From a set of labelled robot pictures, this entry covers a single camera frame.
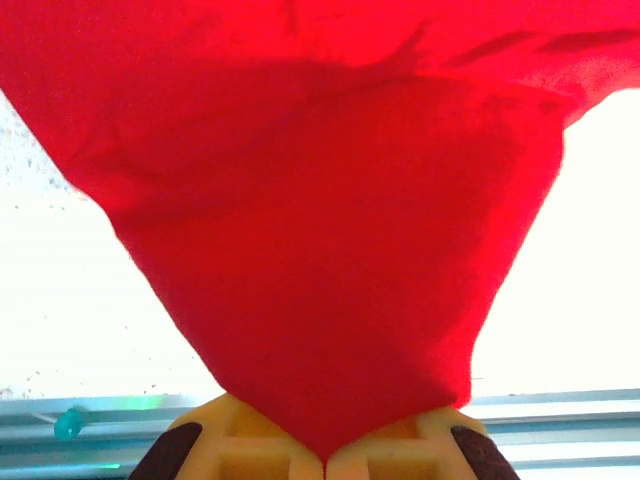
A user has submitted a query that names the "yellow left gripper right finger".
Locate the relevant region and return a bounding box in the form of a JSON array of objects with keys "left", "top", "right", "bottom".
[{"left": 324, "top": 404, "right": 521, "bottom": 480}]

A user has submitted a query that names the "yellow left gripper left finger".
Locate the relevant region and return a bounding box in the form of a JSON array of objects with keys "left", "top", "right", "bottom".
[{"left": 130, "top": 392, "right": 326, "bottom": 480}]

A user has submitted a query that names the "red t-shirt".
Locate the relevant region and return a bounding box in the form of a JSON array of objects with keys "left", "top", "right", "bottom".
[{"left": 0, "top": 0, "right": 640, "bottom": 461}]

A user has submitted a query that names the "aluminium rail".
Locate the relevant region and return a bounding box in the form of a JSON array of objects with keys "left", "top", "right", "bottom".
[{"left": 0, "top": 387, "right": 640, "bottom": 480}]

